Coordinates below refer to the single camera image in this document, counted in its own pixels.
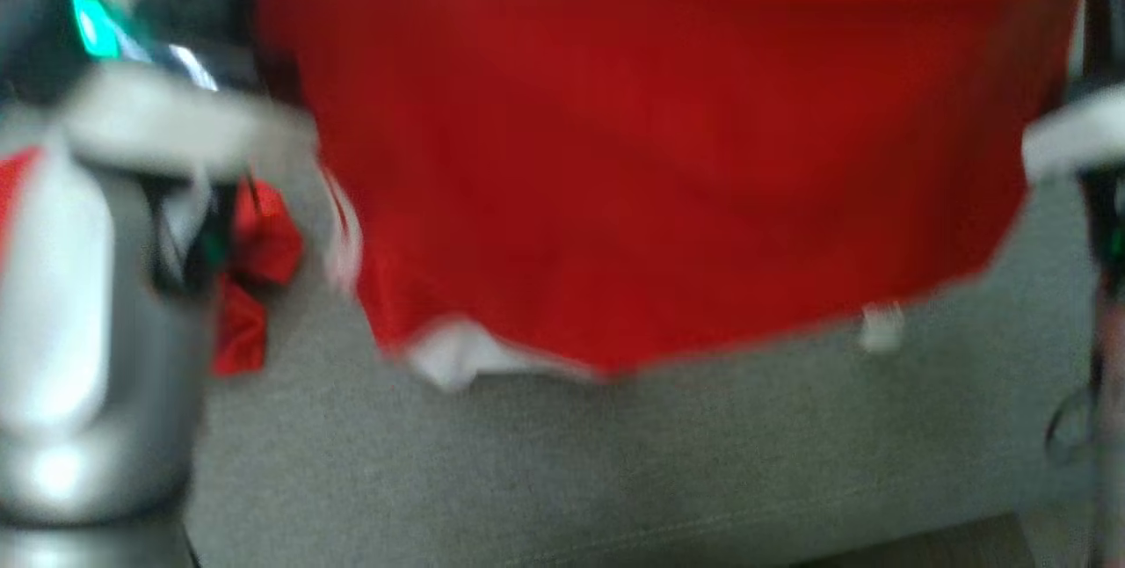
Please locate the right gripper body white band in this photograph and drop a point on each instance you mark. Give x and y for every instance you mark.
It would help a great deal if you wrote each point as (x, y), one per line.
(1081, 137)

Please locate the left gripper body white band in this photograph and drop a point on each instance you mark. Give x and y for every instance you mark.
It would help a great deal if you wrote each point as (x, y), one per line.
(176, 124)

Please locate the red garment with white stripes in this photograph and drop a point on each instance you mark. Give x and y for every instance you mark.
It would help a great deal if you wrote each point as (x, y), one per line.
(659, 155)

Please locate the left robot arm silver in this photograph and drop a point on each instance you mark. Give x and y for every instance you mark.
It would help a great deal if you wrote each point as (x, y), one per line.
(70, 331)

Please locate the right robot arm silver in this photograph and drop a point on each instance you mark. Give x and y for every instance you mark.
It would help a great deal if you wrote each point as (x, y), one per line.
(1109, 287)

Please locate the plain red mesh garment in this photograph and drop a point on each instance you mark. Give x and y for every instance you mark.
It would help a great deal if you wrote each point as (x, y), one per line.
(250, 322)

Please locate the large grey sofa seat cushion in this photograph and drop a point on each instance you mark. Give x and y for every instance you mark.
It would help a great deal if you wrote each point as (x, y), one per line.
(615, 462)

